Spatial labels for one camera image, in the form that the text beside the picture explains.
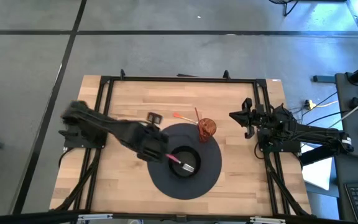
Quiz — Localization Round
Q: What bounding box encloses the red handled fork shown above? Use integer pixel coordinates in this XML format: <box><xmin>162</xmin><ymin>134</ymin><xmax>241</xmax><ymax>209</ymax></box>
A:
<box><xmin>165</xmin><ymin>153</ymin><xmax>196</xmax><ymax>174</ymax></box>

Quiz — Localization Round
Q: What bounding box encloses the white flat panel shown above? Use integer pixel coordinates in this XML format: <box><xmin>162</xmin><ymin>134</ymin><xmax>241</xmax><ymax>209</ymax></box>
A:
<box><xmin>300</xmin><ymin>143</ymin><xmax>334</xmax><ymax>191</ymax></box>

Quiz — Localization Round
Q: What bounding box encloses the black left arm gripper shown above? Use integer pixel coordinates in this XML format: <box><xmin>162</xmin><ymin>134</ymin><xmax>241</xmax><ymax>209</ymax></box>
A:
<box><xmin>126</xmin><ymin>121</ymin><xmax>169</xmax><ymax>163</ymax></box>

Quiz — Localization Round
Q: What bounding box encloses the white cable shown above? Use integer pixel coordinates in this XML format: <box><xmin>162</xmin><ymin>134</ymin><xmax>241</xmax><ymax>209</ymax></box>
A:
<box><xmin>328</xmin><ymin>92</ymin><xmax>358</xmax><ymax>129</ymax></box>

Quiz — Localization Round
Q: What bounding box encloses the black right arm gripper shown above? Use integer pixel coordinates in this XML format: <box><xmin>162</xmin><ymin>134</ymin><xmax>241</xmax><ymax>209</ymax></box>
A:
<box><xmin>228</xmin><ymin>97</ymin><xmax>264</xmax><ymax>139</ymax></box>

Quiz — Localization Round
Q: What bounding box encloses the yellow white power plug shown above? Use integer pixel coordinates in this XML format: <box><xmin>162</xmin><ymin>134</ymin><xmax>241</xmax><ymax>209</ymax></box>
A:
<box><xmin>303</xmin><ymin>98</ymin><xmax>317</xmax><ymax>110</ymax></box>

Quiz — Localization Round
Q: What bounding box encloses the black bowl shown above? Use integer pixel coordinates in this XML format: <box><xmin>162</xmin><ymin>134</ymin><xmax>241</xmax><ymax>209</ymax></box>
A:
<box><xmin>167</xmin><ymin>145</ymin><xmax>202</xmax><ymax>179</ymax></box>

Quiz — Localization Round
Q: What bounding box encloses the silver aluminium bracket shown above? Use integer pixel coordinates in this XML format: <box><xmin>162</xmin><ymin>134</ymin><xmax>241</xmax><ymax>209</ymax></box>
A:
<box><xmin>77</xmin><ymin>213</ymin><xmax>114</xmax><ymax>222</ymax></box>
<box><xmin>249</xmin><ymin>216</ymin><xmax>287</xmax><ymax>224</ymax></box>

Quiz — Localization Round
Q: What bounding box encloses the orange translucent cup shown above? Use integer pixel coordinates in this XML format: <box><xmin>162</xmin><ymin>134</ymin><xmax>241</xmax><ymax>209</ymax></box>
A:
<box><xmin>197</xmin><ymin>117</ymin><xmax>218</xmax><ymax>144</ymax></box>

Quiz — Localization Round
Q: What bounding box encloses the yellow cable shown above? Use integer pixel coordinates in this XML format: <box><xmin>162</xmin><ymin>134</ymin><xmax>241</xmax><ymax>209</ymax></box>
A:
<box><xmin>314</xmin><ymin>100</ymin><xmax>339</xmax><ymax>108</ymax></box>

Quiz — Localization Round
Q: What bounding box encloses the black table frame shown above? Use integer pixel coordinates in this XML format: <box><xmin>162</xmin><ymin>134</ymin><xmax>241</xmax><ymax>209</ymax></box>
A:
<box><xmin>0</xmin><ymin>68</ymin><xmax>358</xmax><ymax>224</ymax></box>

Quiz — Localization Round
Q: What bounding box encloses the dark round woven placemat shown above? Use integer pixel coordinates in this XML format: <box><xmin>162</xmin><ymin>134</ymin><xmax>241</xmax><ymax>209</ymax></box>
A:
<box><xmin>146</xmin><ymin>123</ymin><xmax>223</xmax><ymax>201</ymax></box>

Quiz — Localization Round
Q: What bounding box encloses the grey metal desk foot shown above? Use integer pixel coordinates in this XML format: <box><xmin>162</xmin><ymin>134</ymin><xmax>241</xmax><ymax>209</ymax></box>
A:
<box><xmin>313</xmin><ymin>75</ymin><xmax>337</xmax><ymax>83</ymax></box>

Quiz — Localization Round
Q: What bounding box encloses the dark desk with keyboard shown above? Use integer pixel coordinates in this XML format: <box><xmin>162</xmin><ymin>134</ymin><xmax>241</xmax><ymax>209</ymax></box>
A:
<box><xmin>334</xmin><ymin>73</ymin><xmax>358</xmax><ymax>224</ymax></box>

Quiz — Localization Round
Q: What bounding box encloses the orange handled spoon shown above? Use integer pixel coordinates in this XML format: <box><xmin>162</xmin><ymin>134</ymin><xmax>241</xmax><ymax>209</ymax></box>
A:
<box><xmin>172</xmin><ymin>111</ymin><xmax>200</xmax><ymax>125</ymax></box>

